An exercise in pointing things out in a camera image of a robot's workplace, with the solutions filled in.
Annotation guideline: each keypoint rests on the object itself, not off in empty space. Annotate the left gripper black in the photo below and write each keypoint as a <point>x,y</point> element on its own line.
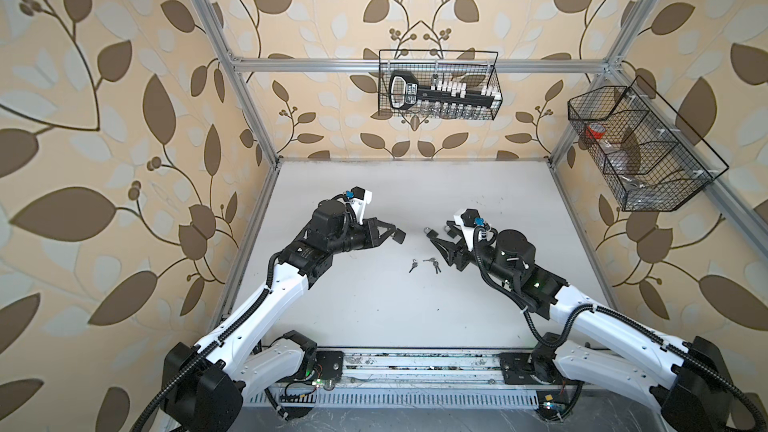
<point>372,238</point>

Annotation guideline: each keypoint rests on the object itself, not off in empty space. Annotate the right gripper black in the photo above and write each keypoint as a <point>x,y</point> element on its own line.
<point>459,251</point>

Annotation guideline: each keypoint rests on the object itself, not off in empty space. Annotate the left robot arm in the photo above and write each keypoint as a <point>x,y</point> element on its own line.
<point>258,318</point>

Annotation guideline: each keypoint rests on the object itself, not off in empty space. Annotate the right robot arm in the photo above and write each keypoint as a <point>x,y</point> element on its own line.
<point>687,383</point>

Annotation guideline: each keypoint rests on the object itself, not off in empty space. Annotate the black socket set holder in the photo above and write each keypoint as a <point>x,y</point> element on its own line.
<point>405,91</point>

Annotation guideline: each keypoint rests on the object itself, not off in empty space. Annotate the red capped item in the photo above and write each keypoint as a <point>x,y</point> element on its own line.
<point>595,131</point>

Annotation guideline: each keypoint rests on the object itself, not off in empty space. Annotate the clear plastic bag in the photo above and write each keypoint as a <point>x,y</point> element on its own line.
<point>584,183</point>

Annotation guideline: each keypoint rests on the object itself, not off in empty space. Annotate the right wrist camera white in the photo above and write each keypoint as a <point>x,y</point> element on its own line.
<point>468,220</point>

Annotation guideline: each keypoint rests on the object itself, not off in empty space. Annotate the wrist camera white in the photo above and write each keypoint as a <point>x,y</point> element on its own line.
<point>358,198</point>
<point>468,220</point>

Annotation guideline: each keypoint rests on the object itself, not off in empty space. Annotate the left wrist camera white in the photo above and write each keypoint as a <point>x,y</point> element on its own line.
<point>358,198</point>

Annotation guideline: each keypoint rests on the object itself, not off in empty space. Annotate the back wire basket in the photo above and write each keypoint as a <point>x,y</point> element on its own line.
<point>473,67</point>

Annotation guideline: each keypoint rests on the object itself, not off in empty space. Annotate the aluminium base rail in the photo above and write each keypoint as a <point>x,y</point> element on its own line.
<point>419,379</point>

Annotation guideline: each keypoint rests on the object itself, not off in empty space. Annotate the side wire basket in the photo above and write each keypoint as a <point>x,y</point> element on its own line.
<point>652,157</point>

